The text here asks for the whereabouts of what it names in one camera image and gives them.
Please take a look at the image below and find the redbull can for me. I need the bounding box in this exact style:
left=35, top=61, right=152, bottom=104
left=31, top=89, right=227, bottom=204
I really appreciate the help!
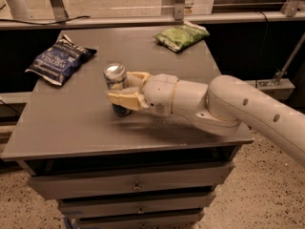
left=103, top=63, right=132, bottom=116

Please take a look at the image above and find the grey drawer cabinet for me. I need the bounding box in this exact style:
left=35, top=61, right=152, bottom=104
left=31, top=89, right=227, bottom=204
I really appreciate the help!
left=0, top=25, right=254, bottom=229

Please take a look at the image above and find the grey drawer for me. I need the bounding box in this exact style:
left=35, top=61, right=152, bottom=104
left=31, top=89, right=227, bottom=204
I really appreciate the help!
left=59, top=191, right=215, bottom=219
left=29, top=161, right=234, bottom=199
left=77, top=209, right=204, bottom=229

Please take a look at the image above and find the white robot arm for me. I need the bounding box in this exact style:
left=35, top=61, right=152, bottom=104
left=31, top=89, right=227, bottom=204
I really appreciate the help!
left=107, top=72, right=305, bottom=167

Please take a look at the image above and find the top grey drawer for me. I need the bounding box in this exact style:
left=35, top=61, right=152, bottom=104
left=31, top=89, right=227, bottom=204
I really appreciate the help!
left=29, top=161, right=234, bottom=199

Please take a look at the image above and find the middle grey drawer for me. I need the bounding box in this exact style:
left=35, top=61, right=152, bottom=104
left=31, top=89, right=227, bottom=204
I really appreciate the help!
left=59, top=191, right=215, bottom=219

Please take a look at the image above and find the black cable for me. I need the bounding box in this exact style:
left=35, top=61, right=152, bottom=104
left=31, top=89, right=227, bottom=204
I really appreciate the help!
left=0, top=14, right=92, bottom=26

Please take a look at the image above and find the green jalapeno chip bag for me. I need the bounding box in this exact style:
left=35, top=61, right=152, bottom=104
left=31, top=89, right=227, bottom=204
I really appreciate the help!
left=153, top=21, right=210, bottom=52

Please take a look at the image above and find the metal railing bar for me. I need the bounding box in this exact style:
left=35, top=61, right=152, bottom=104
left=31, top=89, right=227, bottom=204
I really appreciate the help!
left=0, top=11, right=305, bottom=31

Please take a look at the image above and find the white pipe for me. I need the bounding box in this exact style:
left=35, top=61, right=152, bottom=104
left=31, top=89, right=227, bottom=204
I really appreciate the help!
left=5, top=0, right=31, bottom=19

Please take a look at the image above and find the bottom grey drawer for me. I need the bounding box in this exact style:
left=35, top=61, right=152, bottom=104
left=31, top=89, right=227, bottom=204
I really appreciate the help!
left=77, top=209, right=204, bottom=229

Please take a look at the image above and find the blue vinegar chip bag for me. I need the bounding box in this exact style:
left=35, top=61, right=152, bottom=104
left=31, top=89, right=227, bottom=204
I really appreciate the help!
left=26, top=34, right=97, bottom=86

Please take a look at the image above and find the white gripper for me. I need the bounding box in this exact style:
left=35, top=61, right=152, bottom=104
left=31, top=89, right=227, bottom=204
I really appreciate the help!
left=107, top=72, right=178, bottom=115

